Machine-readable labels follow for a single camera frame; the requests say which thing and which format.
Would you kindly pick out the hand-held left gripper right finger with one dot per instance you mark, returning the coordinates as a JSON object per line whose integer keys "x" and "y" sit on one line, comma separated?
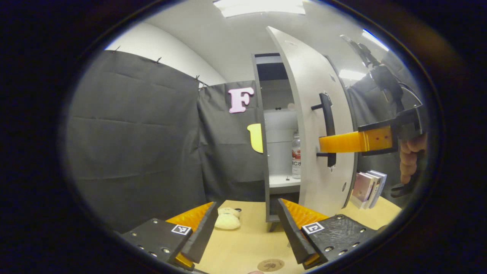
{"x": 292, "y": 232}

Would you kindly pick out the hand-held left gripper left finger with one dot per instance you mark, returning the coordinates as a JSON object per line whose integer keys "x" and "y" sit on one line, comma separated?
{"x": 202, "y": 235}

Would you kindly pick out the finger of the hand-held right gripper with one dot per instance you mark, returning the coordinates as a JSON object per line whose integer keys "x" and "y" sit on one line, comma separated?
{"x": 373, "y": 140}

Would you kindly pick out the round brown coaster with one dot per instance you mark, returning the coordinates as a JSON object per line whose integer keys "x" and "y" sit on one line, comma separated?
{"x": 271, "y": 265}

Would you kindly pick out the white cabinet door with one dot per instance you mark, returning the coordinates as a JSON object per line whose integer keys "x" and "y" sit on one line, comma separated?
{"x": 323, "y": 190}

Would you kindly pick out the clear bottle with red label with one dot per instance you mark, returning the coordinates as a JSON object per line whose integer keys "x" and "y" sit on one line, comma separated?
{"x": 296, "y": 160}

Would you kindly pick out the grey cabinet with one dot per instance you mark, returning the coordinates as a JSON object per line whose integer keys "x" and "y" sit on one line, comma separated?
{"x": 279, "y": 125}

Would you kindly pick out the cream plush toy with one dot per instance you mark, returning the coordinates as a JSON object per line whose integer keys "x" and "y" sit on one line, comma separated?
{"x": 227, "y": 221}

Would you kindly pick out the black backdrop cloth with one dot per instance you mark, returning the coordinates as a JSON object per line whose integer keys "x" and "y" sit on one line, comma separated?
{"x": 133, "y": 133}

